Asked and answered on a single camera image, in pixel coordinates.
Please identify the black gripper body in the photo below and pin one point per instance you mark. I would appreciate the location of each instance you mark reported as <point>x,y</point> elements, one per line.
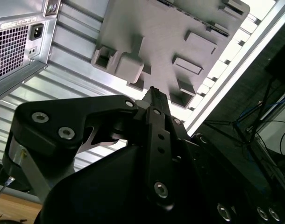
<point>105,186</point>

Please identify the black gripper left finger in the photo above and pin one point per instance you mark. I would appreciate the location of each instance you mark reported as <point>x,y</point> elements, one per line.
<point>63,112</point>

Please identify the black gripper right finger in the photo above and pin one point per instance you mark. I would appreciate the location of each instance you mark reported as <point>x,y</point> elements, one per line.
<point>187,144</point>

